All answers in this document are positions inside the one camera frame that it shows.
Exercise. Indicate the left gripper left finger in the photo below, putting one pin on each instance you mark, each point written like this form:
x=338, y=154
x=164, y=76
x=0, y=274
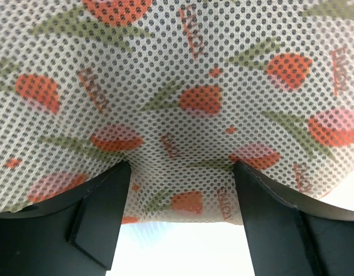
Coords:
x=73, y=233

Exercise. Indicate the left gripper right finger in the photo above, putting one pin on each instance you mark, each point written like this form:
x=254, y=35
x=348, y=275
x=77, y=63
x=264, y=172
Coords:
x=290, y=233

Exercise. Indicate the pink floral laundry bag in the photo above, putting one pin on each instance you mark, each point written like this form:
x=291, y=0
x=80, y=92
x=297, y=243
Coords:
x=181, y=90

